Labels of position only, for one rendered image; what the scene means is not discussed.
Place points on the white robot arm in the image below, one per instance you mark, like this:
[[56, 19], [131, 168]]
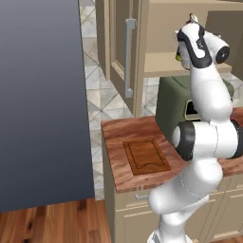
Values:
[[205, 95]]

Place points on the beige wall cabinet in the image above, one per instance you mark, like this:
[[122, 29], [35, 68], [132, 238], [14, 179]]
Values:
[[164, 34]]

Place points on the green toaster oven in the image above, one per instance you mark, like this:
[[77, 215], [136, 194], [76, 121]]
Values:
[[172, 101]]

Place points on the beige drawer front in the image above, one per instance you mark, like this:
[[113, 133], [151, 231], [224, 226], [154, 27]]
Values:
[[129, 200]]

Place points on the beige base cabinet door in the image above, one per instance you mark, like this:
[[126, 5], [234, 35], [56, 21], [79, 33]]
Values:
[[226, 212], [139, 226]]

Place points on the brown wooden cutting board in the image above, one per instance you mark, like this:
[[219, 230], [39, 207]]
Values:
[[146, 156]]

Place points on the dark grey fridge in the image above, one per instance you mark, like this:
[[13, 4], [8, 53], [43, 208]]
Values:
[[41, 104]]

